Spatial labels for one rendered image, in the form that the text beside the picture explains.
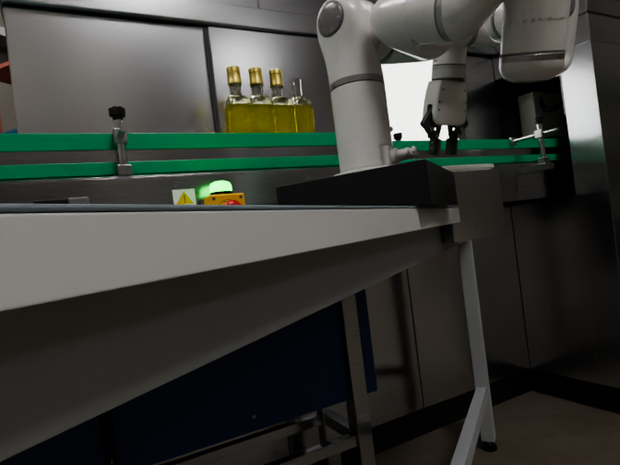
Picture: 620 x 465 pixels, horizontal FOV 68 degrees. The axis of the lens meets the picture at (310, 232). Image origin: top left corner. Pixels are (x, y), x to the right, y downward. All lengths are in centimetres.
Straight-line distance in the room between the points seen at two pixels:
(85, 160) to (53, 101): 35
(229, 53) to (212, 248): 116
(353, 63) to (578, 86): 115
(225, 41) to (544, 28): 89
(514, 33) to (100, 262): 65
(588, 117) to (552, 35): 109
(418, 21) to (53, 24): 90
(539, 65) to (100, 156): 75
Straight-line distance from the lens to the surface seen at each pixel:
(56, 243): 19
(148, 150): 98
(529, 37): 74
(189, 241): 24
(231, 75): 121
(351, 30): 82
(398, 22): 77
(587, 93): 182
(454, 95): 115
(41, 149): 96
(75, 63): 132
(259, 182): 101
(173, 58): 136
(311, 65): 148
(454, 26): 73
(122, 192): 94
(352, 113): 79
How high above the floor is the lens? 73
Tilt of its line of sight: level
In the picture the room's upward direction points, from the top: 7 degrees counter-clockwise
